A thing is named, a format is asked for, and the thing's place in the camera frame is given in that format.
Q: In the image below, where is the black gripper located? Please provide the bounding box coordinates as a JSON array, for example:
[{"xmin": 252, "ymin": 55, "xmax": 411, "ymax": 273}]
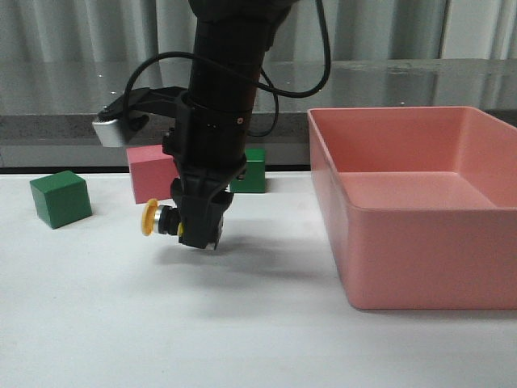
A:
[{"xmin": 162, "ymin": 91, "xmax": 247, "ymax": 249}]

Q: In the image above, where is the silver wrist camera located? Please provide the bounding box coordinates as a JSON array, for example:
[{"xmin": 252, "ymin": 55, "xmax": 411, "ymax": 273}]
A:
[{"xmin": 91, "ymin": 87, "xmax": 149, "ymax": 149}]

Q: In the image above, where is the pink plastic bin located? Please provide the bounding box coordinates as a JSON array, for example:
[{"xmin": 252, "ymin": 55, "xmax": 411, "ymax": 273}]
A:
[{"xmin": 308, "ymin": 107, "xmax": 516, "ymax": 309}]

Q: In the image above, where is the left green wooden cube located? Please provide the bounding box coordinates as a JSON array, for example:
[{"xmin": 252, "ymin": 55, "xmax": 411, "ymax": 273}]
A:
[{"xmin": 30, "ymin": 171, "xmax": 92, "ymax": 229}]

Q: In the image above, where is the right green wooden cube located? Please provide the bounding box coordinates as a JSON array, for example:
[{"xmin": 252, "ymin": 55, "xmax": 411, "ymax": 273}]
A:
[{"xmin": 229, "ymin": 148, "xmax": 266, "ymax": 193}]

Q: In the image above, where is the grey curtain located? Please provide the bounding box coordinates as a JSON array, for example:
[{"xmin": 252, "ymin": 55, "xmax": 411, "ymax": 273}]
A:
[{"xmin": 1, "ymin": 1, "xmax": 516, "ymax": 62}]

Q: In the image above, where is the dark glossy bench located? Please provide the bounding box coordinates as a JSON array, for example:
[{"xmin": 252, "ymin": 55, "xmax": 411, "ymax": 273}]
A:
[{"xmin": 1, "ymin": 59, "xmax": 516, "ymax": 173}]

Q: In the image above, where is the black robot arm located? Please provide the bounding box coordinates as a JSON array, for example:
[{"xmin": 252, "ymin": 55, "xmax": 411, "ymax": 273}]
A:
[{"xmin": 163, "ymin": 1, "xmax": 292, "ymax": 249}]

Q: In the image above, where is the black camera cable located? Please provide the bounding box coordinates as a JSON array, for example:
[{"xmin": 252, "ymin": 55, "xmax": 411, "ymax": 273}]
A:
[{"xmin": 123, "ymin": 0, "xmax": 333, "ymax": 138}]

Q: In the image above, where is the yellow mushroom push button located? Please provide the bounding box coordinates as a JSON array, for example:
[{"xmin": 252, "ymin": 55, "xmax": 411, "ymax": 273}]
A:
[{"xmin": 141, "ymin": 198, "xmax": 183, "ymax": 237}]

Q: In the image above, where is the pink wooden cube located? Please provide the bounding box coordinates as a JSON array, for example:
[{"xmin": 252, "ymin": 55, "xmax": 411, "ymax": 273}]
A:
[{"xmin": 126, "ymin": 145, "xmax": 179, "ymax": 204}]

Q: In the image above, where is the green wooden cube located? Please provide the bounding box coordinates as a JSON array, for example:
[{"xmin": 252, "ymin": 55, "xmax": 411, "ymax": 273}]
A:
[
  {"xmin": 229, "ymin": 148, "xmax": 266, "ymax": 193},
  {"xmin": 30, "ymin": 171, "xmax": 92, "ymax": 229}
]

